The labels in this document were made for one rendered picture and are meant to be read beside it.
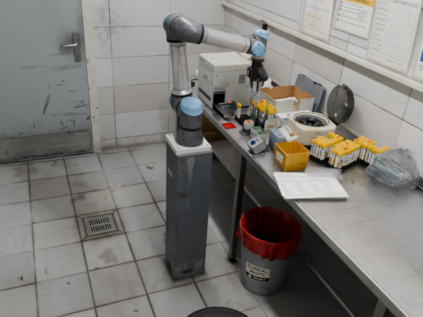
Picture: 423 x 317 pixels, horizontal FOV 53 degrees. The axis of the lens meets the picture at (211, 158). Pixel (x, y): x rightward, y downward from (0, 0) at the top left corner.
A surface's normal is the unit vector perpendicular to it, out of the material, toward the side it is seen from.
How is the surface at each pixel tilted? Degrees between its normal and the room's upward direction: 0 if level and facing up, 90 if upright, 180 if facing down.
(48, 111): 90
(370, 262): 0
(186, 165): 90
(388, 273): 0
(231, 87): 90
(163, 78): 90
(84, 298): 0
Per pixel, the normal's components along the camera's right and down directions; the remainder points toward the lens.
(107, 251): 0.06, -0.87
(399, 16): -0.93, 0.17
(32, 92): 0.37, 0.47
